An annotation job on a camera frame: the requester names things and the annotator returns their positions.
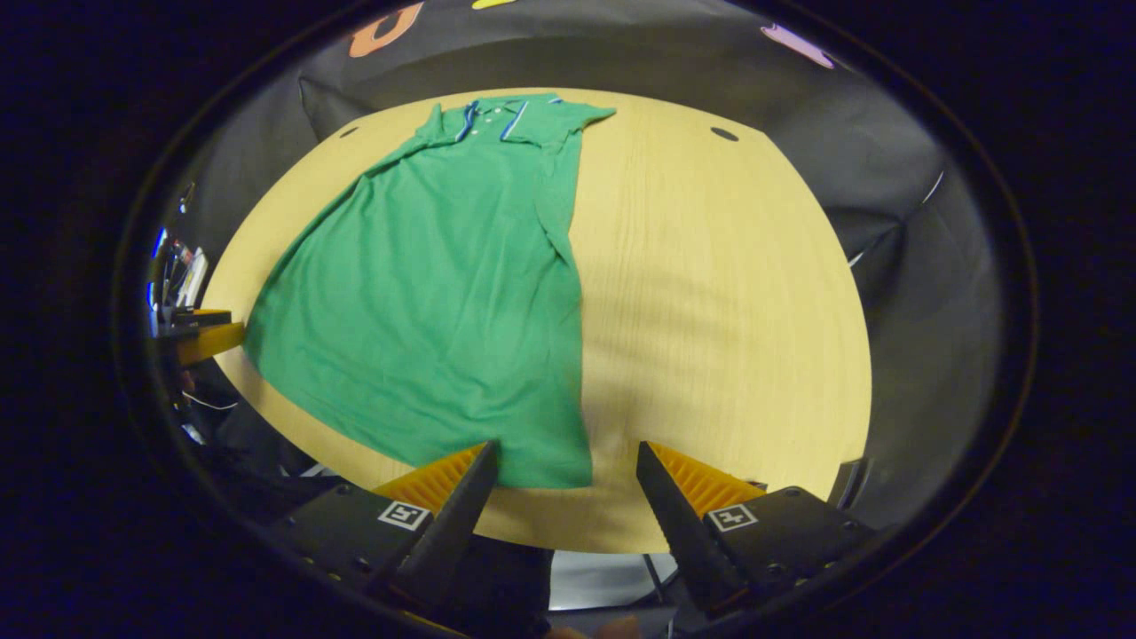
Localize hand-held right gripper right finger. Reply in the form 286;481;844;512
636;439;880;622

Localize computer monitor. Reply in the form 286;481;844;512
146;226;171;312

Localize green T-shirt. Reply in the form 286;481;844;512
242;91;618;491

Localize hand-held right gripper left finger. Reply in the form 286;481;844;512
266;439;500;622

